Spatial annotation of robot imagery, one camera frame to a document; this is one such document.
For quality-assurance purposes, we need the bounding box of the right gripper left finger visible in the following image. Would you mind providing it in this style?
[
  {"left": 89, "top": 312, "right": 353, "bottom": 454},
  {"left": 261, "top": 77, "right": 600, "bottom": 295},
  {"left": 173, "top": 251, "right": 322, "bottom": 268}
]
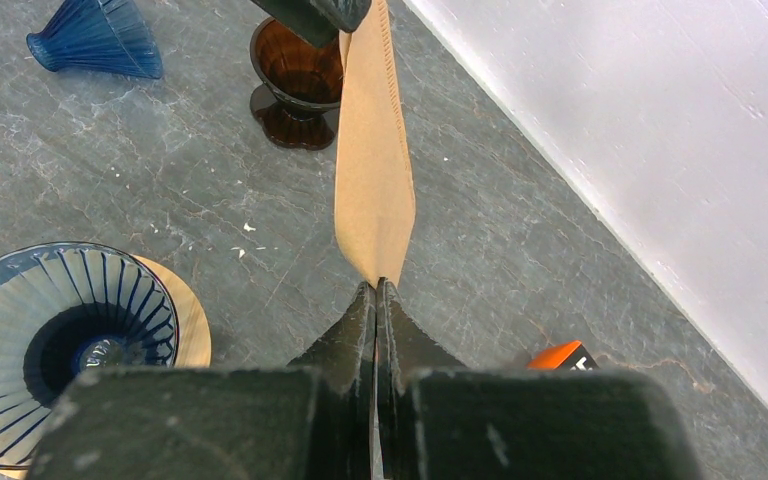
[{"left": 28, "top": 283, "right": 375, "bottom": 479}]

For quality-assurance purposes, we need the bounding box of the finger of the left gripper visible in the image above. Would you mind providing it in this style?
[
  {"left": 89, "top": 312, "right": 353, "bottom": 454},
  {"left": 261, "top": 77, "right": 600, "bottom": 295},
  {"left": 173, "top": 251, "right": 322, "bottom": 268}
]
[{"left": 252, "top": 0, "right": 372, "bottom": 48}]

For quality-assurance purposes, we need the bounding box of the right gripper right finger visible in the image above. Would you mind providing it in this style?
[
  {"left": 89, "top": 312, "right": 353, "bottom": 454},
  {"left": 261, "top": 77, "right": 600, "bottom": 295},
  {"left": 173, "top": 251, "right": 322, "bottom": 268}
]
[{"left": 376, "top": 278, "right": 702, "bottom": 479}]

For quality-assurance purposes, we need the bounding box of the wooden ring dripper holder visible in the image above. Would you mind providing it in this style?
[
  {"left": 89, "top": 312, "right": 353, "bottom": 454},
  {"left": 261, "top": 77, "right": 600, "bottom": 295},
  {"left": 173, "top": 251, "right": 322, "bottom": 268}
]
[{"left": 0, "top": 255, "right": 212, "bottom": 479}]

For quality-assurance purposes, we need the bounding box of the brown paper coffee filter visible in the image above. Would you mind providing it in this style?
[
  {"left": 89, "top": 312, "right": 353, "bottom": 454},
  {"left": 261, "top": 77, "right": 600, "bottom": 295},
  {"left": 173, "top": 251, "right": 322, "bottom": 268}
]
[{"left": 334, "top": 1, "right": 416, "bottom": 285}]

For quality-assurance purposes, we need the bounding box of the brown amber glass dripper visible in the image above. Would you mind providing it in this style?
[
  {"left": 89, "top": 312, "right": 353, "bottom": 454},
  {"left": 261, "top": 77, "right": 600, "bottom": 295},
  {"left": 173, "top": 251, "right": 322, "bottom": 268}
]
[{"left": 249, "top": 17, "right": 343, "bottom": 151}]

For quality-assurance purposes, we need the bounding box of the orange black coffee filter box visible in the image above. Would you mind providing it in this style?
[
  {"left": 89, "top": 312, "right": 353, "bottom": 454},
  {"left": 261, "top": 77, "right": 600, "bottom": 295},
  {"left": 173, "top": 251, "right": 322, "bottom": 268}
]
[{"left": 528, "top": 340, "right": 599, "bottom": 371}]

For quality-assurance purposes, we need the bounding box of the small blue ribbed dripper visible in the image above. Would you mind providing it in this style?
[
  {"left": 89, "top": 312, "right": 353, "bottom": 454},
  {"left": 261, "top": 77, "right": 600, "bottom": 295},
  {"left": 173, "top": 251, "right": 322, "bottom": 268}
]
[{"left": 26, "top": 0, "right": 164, "bottom": 80}]

